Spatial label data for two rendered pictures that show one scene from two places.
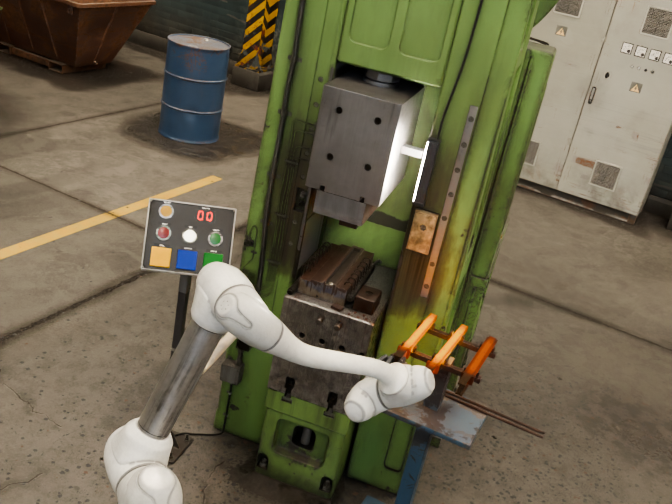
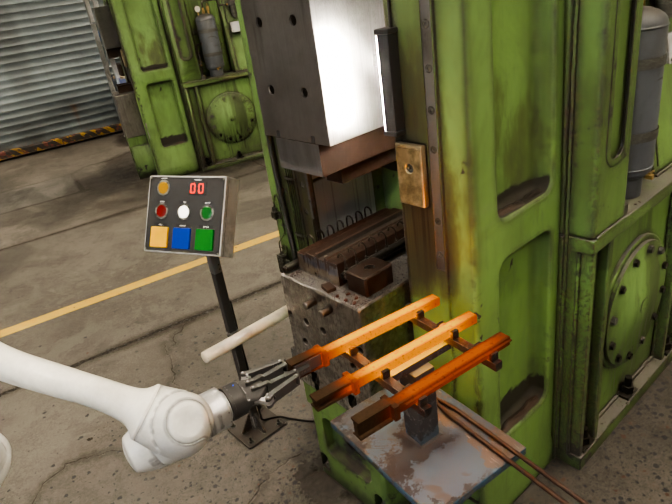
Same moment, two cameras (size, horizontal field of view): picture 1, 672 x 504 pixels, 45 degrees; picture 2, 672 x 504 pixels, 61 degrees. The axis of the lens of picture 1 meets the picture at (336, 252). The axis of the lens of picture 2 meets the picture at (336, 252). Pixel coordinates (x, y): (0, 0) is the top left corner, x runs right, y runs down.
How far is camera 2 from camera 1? 2.08 m
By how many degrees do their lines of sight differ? 35
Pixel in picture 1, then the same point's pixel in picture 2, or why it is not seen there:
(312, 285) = (308, 260)
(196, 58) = not seen: hidden behind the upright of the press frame
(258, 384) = not seen: hidden behind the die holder
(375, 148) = (302, 62)
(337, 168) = (281, 103)
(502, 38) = not seen: outside the picture
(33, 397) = (182, 369)
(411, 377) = (154, 414)
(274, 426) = (321, 425)
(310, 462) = (363, 473)
